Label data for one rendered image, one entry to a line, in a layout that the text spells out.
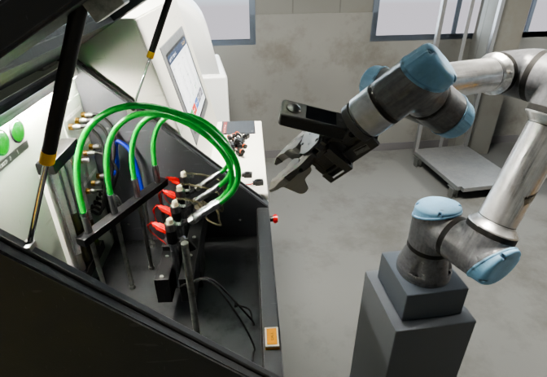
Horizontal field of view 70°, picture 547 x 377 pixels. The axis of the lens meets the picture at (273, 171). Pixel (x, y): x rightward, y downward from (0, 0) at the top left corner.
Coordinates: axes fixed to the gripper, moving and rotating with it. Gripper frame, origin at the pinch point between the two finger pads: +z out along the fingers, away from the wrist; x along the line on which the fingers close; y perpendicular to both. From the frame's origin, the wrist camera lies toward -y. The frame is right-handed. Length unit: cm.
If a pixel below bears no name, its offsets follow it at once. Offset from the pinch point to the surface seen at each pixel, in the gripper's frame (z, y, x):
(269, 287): 29.4, 24.9, -1.4
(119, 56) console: 32, -38, 41
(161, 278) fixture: 45.3, 2.7, -4.5
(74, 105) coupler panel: 45, -40, 27
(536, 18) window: -69, 196, 328
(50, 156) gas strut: 4.2, -31.7, -21.4
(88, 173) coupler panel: 58, -26, 21
